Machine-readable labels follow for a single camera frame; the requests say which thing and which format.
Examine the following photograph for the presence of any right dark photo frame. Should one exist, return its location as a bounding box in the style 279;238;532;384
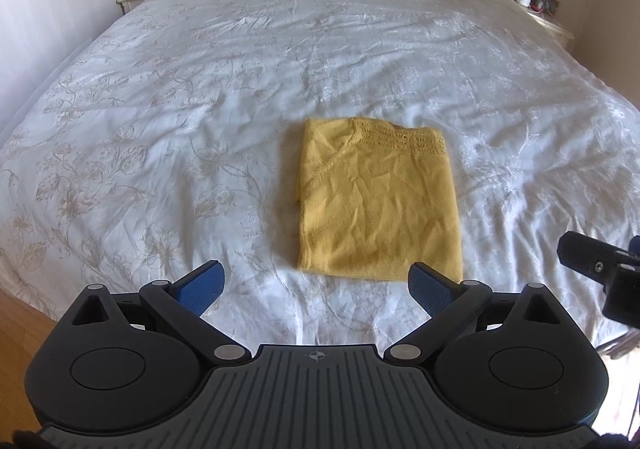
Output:
529;0;559;16

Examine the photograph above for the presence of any yellow knit sweater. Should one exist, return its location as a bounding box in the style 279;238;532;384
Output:
296;118;463;282

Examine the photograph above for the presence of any white embroidered bedspread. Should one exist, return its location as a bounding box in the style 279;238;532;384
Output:
1;0;639;348

